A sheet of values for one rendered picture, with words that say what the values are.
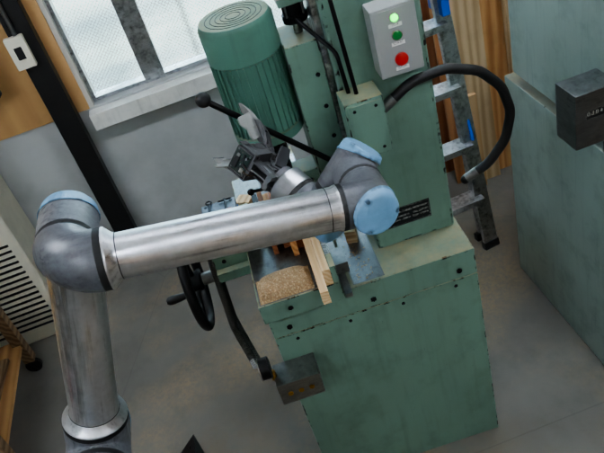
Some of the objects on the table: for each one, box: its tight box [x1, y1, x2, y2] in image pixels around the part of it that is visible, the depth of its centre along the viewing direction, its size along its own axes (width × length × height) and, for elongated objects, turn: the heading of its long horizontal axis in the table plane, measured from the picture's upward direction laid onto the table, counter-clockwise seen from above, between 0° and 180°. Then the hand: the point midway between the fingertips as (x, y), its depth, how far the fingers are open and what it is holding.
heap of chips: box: [255, 265, 315, 306], centre depth 174 cm, size 9×14×4 cm, turn 119°
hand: (227, 130), depth 161 cm, fingers open, 14 cm apart
